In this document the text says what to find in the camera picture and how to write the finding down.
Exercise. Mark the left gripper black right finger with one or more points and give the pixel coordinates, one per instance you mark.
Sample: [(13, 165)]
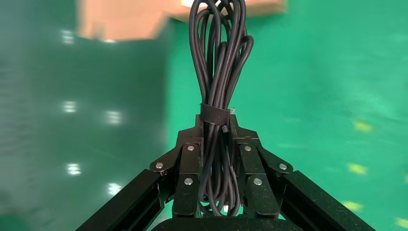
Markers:
[(255, 191)]

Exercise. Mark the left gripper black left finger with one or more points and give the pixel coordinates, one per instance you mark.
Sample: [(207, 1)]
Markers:
[(188, 165)]

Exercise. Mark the orange cardboard box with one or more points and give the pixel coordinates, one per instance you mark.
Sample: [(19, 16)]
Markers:
[(127, 19)]

